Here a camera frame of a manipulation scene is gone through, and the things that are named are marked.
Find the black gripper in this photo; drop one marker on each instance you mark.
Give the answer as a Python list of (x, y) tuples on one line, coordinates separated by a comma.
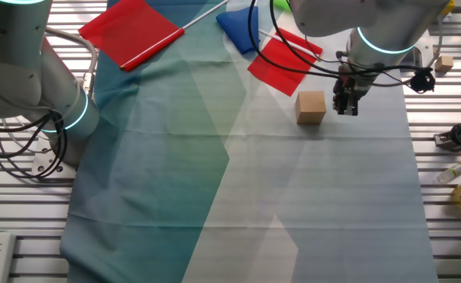
[(348, 84)]

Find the wooden block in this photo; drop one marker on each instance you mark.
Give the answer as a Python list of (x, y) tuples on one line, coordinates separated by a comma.
[(310, 108)]

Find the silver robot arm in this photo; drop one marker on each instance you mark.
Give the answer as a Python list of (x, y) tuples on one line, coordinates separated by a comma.
[(10, 78)]

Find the yellow block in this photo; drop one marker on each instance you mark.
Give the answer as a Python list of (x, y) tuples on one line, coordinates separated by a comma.
[(449, 7)]

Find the red flag with white pole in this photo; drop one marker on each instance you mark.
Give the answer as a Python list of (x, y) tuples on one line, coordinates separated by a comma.
[(281, 70)]

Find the small wooden cube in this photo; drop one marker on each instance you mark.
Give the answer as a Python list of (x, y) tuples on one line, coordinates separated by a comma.
[(445, 63)]

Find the black metal clamp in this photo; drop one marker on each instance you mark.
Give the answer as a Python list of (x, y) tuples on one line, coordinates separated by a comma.
[(456, 135)]

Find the green flag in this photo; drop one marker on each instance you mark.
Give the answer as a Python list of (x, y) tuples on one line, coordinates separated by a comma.
[(281, 4)]

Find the orange capped marker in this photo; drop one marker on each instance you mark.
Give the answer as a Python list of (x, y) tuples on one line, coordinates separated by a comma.
[(456, 170)]

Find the blue flag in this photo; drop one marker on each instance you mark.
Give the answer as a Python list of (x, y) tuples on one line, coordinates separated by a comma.
[(240, 27)]

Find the teal grey patterned tablecloth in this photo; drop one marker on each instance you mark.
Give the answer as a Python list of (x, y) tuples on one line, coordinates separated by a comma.
[(214, 177)]

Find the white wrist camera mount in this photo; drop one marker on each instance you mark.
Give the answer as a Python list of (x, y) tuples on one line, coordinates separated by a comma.
[(422, 51)]

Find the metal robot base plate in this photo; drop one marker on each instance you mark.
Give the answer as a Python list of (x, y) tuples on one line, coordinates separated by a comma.
[(67, 171)]

